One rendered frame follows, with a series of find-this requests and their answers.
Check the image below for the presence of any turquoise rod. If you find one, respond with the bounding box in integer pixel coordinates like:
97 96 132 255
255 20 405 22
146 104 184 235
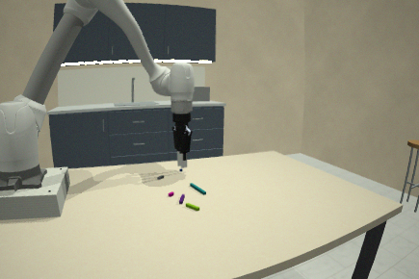
190 183 206 195

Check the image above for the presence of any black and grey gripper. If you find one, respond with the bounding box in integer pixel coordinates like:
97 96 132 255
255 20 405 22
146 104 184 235
172 113 193 168

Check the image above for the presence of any purple rod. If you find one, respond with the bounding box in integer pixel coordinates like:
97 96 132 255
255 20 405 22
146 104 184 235
179 194 185 204

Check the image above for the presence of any lime green rod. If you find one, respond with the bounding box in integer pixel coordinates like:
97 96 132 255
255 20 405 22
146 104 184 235
186 203 199 211

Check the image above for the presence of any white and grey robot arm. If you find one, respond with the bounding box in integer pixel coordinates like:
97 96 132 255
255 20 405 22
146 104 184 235
0 0 195 192

